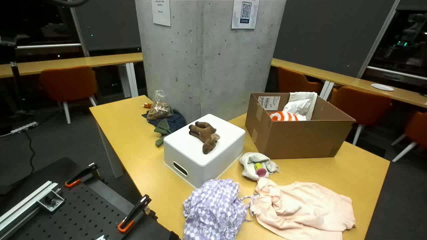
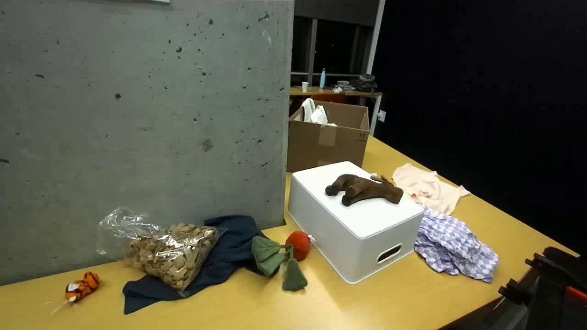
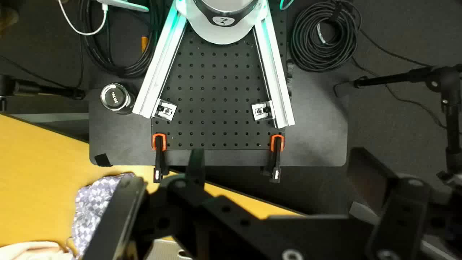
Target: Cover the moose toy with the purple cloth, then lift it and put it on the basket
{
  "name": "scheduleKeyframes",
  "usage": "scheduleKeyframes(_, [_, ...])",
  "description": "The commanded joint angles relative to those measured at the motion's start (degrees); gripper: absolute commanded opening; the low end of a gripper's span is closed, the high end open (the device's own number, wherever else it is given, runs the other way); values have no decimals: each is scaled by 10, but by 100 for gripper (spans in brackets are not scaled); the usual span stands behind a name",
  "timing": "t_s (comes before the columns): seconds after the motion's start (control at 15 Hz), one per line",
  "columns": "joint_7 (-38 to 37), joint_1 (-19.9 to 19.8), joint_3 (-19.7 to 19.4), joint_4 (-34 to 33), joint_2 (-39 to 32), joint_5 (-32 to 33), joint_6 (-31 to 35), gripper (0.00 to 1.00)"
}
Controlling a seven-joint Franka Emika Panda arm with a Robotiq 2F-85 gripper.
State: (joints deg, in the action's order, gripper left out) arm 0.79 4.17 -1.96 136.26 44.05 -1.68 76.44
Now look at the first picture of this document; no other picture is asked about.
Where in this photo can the purple checkered cloth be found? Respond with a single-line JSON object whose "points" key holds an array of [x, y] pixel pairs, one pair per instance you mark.
{"points": [[214, 208]]}

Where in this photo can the brown moose plush toy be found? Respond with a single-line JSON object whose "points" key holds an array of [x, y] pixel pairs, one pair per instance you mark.
{"points": [[205, 134]]}

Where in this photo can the dark blue cloth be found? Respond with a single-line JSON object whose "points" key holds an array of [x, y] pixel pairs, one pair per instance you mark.
{"points": [[178, 120]]}

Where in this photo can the white plastic basket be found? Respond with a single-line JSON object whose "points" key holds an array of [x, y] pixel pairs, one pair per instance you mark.
{"points": [[191, 155]]}

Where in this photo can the small orange tiger toy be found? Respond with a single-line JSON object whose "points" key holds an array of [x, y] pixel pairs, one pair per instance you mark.
{"points": [[149, 106]]}

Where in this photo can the pink cloth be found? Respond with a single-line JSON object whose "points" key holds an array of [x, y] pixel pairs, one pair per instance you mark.
{"points": [[308, 208]]}

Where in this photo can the white terry towel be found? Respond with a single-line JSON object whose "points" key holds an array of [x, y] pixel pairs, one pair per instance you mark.
{"points": [[249, 162]]}

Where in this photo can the clear bag of corks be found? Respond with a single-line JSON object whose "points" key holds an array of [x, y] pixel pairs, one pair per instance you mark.
{"points": [[158, 110]]}

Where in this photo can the yellow dough can pink lid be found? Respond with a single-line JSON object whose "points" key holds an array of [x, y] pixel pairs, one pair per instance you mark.
{"points": [[259, 168]]}

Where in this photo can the orange white striped item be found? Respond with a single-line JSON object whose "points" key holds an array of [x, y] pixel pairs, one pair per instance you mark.
{"points": [[285, 116]]}

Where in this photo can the brown cardboard box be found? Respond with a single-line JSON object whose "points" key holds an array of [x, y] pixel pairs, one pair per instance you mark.
{"points": [[298, 138]]}

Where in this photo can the white plastic bag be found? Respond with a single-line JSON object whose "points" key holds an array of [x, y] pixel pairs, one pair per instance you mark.
{"points": [[302, 104]]}

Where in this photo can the white QR code sheet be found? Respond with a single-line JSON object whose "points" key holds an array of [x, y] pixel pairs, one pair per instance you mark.
{"points": [[245, 14]]}

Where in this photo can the white paper sheet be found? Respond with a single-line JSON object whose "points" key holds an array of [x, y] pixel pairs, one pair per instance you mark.
{"points": [[162, 11]]}

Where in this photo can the wooden desk with plate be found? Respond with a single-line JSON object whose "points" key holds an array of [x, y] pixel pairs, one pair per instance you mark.
{"points": [[348, 80]]}

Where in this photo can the long wooden desk white legs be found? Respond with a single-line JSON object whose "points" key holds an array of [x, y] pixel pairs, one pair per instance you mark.
{"points": [[67, 63]]}

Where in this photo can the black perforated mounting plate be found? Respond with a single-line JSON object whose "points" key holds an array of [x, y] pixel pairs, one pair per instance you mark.
{"points": [[85, 214]]}

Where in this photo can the white plate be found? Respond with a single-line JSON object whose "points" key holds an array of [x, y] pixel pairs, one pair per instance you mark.
{"points": [[382, 87]]}

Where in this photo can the white power strip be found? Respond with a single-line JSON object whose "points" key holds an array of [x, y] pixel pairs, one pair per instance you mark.
{"points": [[22, 128]]}

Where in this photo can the dark machine green light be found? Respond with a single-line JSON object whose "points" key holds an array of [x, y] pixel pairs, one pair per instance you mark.
{"points": [[402, 43]]}

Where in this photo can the aluminium profile rail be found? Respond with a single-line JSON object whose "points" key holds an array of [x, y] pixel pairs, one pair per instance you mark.
{"points": [[22, 207]]}

